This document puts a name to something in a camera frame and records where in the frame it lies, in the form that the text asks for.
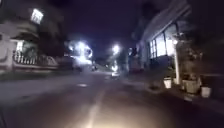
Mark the bright street lamp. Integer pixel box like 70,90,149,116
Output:
110,43,122,57

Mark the grey asphalt road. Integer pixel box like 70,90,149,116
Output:
0,70,224,128

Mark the white plant pot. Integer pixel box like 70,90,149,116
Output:
163,77,173,90
200,86,212,99
184,79,200,95

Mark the building with large windows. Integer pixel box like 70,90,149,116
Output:
131,0,224,75

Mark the white metal fence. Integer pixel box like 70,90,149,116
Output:
12,50,60,70

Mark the building with lit window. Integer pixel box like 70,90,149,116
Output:
0,0,64,75

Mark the white post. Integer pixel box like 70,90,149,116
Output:
172,39,181,86

